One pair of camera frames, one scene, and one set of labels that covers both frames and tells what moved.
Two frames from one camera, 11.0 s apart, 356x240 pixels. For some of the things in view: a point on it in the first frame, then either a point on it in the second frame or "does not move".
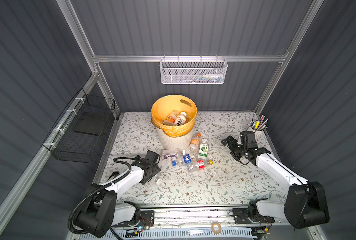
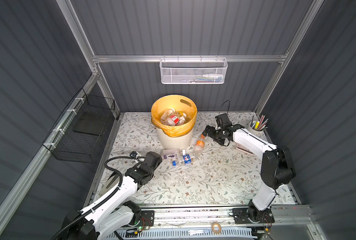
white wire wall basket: [193, 71] does not move
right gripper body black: [236, 149] to [214, 134]
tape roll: [218, 231] does not move
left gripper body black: [154, 169] does not move
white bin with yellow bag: [174, 116] does not move
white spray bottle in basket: [213, 76] does not move
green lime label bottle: [204, 149] to [166, 114]
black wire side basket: [78, 135] does not move
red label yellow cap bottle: [199, 165] to [174, 120]
